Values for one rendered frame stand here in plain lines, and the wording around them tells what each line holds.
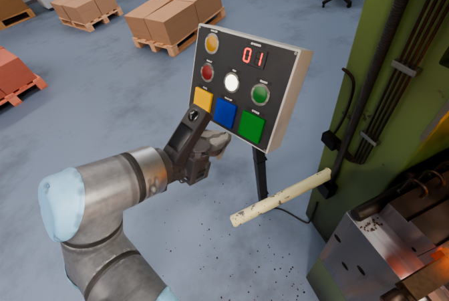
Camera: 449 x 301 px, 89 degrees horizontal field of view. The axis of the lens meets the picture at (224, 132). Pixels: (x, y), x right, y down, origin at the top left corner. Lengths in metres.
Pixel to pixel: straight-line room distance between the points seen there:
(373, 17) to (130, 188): 0.59
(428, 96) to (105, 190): 0.61
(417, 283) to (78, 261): 0.53
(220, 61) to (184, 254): 1.23
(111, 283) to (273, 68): 0.52
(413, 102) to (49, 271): 2.05
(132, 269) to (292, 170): 1.46
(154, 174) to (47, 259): 1.75
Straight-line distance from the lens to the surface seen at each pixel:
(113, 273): 0.41
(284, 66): 0.58
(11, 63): 3.75
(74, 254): 0.44
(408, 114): 0.66
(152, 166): 0.40
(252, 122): 0.63
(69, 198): 0.36
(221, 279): 1.53
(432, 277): 0.55
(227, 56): 0.68
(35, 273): 2.12
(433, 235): 0.60
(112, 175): 0.37
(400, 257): 0.64
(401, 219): 0.61
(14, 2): 7.19
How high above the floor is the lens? 1.49
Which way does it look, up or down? 48 degrees down
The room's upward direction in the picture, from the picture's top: 14 degrees counter-clockwise
